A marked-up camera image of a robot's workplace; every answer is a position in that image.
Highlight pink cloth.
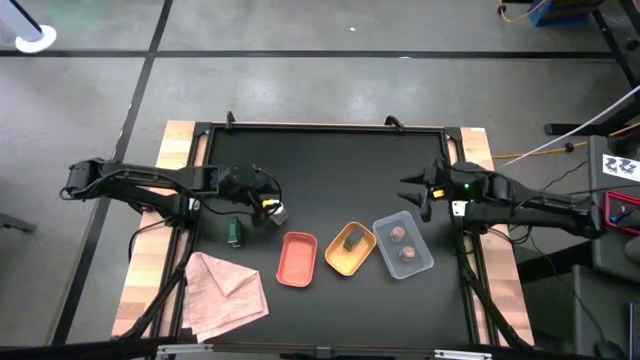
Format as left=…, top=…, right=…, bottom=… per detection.
left=182, top=251, right=270, bottom=344

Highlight red device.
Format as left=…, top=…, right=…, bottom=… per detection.
left=603, top=190, right=640, bottom=237

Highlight blue box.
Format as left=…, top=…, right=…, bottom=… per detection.
left=528, top=0, right=591, bottom=27

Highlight grey equipment cabinet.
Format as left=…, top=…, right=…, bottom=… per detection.
left=569, top=134, right=640, bottom=359

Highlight white standing column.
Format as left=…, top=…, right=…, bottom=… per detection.
left=0, top=0, right=58, bottom=55

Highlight green spice tin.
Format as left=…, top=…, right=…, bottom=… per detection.
left=226, top=216, right=245, bottom=249
left=342, top=228, right=365, bottom=253

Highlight yellow plastic tray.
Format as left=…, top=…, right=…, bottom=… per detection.
left=324, top=221, right=378, bottom=278

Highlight clear plastic container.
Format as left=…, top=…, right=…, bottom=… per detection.
left=372, top=210, right=435, bottom=281

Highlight black desk leg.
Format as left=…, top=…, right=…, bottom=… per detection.
left=543, top=94, right=640, bottom=146

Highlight white sticker black marks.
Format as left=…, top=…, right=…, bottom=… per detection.
left=602, top=154, right=640, bottom=183

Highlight white cable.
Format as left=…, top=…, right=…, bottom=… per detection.
left=498, top=85, right=640, bottom=169

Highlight white label spice jar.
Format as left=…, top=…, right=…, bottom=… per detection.
left=269, top=202, right=290, bottom=227

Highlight orange cable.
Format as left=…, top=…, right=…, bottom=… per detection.
left=497, top=0, right=547, bottom=25
left=492, top=122, right=640, bottom=160

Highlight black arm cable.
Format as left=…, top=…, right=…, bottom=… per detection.
left=127, top=217, right=175, bottom=264

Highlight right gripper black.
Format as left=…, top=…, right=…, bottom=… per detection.
left=397, top=155, right=494, bottom=208

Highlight orange plastic tray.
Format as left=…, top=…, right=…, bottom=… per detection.
left=275, top=231, right=319, bottom=289

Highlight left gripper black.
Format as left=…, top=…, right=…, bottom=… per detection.
left=219, top=164, right=274, bottom=227

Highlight grey stand foot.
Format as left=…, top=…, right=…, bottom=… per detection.
left=0, top=212, right=38, bottom=235

